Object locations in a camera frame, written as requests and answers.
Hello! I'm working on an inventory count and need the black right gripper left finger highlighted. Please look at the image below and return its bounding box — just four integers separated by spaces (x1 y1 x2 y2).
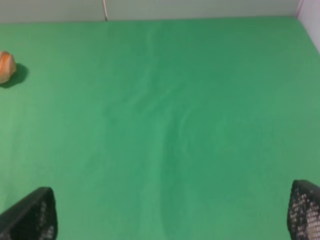
0 187 58 240

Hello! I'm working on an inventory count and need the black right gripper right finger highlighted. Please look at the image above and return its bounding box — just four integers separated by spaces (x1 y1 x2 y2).
287 180 320 240

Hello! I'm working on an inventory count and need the orange ridged bread roll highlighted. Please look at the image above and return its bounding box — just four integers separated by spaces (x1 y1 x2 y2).
0 51 17 84

